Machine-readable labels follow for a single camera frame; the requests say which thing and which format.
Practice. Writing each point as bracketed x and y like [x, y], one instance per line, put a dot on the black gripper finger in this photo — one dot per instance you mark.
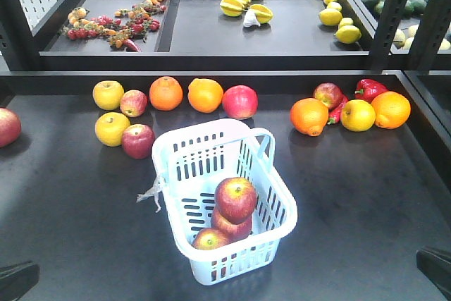
[434, 264]
[18, 279]

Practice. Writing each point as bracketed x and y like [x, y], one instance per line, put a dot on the light blue plastic basket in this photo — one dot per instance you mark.
[190, 162]

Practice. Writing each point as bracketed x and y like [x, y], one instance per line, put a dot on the orange far right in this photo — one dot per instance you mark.
[392, 110]

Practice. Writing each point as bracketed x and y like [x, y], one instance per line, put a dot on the yellow apple right group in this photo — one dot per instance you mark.
[358, 115]

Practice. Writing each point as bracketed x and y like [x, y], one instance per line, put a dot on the yellow apple front left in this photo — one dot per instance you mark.
[109, 128]

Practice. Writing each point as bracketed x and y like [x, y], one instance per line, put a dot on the red chili pepper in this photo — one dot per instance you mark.
[335, 115]

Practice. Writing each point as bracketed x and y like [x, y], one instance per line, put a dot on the dark red apple left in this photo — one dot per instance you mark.
[137, 141]

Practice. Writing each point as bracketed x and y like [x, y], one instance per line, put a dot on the red bell pepper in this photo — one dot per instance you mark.
[369, 89]

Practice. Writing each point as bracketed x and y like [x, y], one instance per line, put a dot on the orange mid right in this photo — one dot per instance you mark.
[309, 116]

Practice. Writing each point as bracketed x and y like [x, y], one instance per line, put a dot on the red apple behind oranges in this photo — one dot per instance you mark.
[329, 94]

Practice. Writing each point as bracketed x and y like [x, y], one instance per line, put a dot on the yellow apple back left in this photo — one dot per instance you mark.
[107, 94]

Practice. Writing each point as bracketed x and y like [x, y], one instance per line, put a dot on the small red apple left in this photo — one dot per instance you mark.
[133, 103]

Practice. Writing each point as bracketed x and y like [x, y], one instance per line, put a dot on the orange left of pair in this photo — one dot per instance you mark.
[165, 93]

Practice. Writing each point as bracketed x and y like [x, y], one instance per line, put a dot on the orange of pair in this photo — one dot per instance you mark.
[165, 93]
[205, 95]

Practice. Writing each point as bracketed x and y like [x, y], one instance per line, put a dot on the yellow lemon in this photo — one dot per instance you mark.
[348, 34]

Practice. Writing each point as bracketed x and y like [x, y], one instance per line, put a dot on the large red apple back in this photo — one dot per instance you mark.
[240, 102]

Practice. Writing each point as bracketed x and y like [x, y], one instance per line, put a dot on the orange right of pair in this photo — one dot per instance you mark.
[205, 95]

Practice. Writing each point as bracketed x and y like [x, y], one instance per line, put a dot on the cherry tomato vine pile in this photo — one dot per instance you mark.
[122, 30]

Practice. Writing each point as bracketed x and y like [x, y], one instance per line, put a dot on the white garlic bulb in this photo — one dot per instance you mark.
[250, 19]

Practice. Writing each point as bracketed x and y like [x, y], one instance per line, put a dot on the black perforated shelf post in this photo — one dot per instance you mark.
[390, 18]

